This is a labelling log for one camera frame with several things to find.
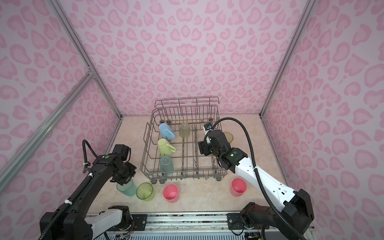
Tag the pale yellow plastic cup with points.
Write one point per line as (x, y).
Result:
(184, 130)

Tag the yellow-green plastic cup right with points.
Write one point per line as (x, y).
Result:
(229, 137)

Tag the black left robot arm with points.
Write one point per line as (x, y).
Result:
(84, 192)

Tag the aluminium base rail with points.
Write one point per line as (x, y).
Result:
(190, 226)

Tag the grey wire dish rack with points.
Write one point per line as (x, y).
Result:
(188, 162)

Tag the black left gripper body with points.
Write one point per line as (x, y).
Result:
(125, 175)

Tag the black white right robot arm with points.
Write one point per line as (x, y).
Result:
(288, 210)

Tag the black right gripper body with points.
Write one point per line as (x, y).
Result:
(207, 149)

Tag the pink plastic cup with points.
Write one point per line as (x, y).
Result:
(171, 193)
(238, 187)

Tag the teal plastic cup front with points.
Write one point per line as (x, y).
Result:
(128, 189)

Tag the pink plastic cup right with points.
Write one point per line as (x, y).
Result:
(238, 187)

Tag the teal textured plastic cup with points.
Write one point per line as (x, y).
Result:
(166, 166)

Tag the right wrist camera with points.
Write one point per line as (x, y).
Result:
(208, 127)

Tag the light blue ceramic mug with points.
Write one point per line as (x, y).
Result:
(166, 132)

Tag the pink plastic cup centre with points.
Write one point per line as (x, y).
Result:
(171, 193)

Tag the green transparent plastic cup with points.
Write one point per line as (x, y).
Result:
(145, 192)

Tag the light green ceramic mug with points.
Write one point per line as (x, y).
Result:
(165, 148)

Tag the left aluminium frame strut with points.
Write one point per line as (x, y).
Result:
(19, 160)

